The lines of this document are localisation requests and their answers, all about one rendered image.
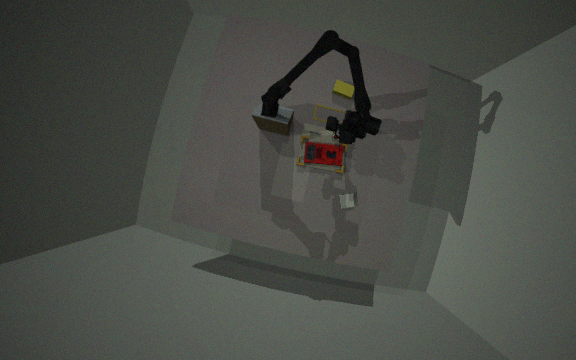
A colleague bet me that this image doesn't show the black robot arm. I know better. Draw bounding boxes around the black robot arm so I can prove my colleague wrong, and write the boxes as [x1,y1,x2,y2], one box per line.
[261,30,382,144]

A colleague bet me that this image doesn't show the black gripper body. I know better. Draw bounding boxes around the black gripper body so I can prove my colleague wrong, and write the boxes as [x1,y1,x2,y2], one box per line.
[325,116,366,139]

